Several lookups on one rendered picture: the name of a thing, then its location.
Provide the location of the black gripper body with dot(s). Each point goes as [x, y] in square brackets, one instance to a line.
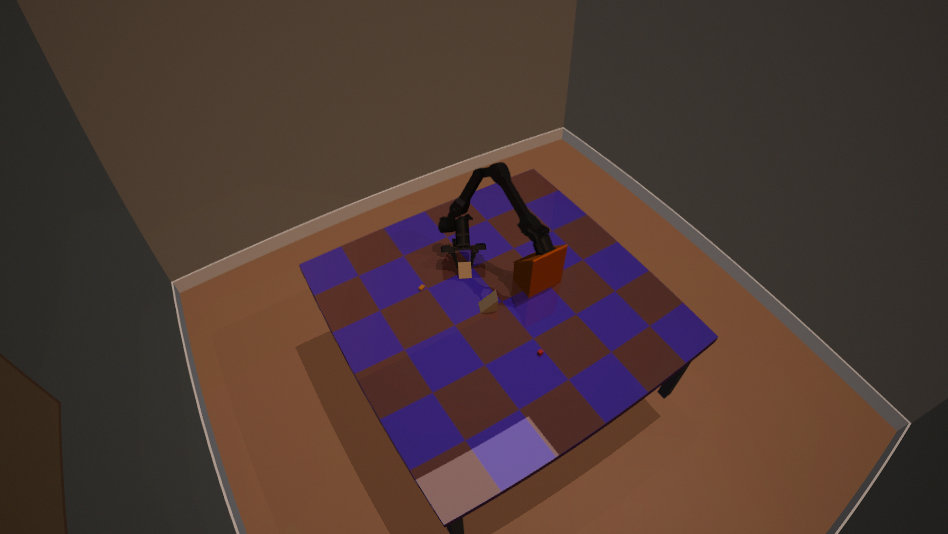
[462, 239]

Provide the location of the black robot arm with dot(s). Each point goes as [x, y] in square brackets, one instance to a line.
[499, 172]

